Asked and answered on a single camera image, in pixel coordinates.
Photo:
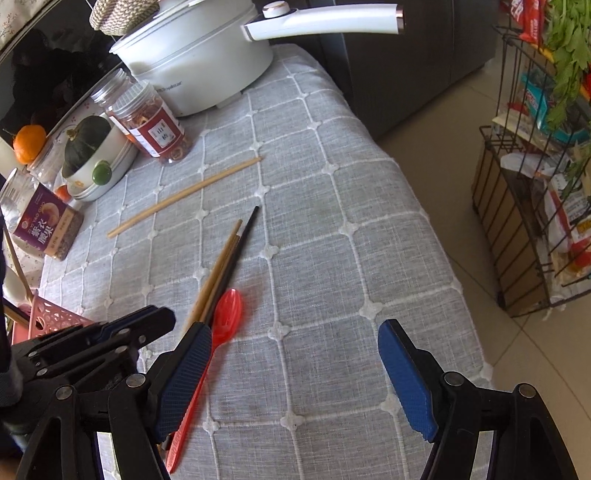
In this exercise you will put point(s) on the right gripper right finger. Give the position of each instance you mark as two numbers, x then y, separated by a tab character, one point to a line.
451	412

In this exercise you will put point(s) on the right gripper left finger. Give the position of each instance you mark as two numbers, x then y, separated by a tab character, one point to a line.
191	357

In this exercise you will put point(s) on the pink perforated utensil basket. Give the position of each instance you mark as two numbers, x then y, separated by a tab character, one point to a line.
39	319

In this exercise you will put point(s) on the brown wooden chopstick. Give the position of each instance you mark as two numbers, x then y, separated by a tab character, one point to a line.
28	293
205	291

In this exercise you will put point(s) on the lone wooden chopstick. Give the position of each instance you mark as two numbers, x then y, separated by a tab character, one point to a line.
163	204

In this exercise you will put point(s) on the floral white cloth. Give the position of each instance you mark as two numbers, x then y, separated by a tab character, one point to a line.
31	260

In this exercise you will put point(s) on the grey checked tablecloth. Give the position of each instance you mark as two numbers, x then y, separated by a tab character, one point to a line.
340	245

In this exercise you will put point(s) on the purple label nut jar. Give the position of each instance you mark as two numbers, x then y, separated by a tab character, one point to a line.
38	217

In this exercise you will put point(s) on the clear glass jar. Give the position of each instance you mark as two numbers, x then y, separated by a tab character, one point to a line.
46	167

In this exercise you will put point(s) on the green kabocha squash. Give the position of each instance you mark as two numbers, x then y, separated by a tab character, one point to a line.
82	142

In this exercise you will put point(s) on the orange tangerine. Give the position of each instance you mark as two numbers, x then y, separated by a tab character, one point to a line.
28	143

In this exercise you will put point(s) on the red label dried fruit jar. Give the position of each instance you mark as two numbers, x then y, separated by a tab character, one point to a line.
143	113

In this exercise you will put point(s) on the goji berry jar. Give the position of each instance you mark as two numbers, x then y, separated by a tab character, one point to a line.
108	93

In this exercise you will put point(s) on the black microwave oven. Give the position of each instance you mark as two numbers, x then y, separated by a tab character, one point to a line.
53	65

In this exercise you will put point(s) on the white electric cooking pot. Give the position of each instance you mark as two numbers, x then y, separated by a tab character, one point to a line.
199	54

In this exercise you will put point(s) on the dark grey refrigerator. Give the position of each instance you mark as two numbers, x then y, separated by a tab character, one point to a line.
387	78

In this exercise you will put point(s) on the green leafy vegetables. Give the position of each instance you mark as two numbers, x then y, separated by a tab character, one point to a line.
568	39

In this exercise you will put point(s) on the white bowl green handle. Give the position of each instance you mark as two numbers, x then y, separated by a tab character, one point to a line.
104	169

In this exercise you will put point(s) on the black wire rack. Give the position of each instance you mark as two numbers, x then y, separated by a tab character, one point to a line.
531	188

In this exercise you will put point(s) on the woven rope basket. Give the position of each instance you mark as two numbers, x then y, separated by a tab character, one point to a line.
118	17

